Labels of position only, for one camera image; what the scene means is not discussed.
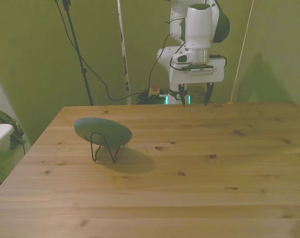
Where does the black camera stand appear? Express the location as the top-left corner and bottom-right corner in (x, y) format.
(61, 0), (94, 107)

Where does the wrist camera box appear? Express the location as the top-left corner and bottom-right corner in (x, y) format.
(181, 64), (214, 74)

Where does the black camera stand cable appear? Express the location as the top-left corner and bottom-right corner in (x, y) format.
(54, 0), (143, 102)

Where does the white vertical strip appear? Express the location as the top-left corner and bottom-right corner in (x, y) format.
(117, 0), (132, 105)

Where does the red emergency stop button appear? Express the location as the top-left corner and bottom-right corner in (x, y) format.
(149, 84), (162, 98)

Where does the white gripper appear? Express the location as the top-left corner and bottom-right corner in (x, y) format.
(170, 58), (226, 108)

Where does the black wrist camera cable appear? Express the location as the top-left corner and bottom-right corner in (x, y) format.
(148, 19), (228, 90)

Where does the green round plate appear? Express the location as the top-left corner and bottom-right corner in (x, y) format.
(73, 117), (133, 148)

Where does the black cable bundle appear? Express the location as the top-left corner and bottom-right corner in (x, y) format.
(135, 90), (169, 105)

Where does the white hanging cord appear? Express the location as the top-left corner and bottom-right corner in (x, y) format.
(228, 0), (254, 105)

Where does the black wire plate stand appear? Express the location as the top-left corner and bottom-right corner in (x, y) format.
(90, 132), (128, 165)

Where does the green bag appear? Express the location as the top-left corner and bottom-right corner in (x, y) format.
(0, 106), (25, 150)

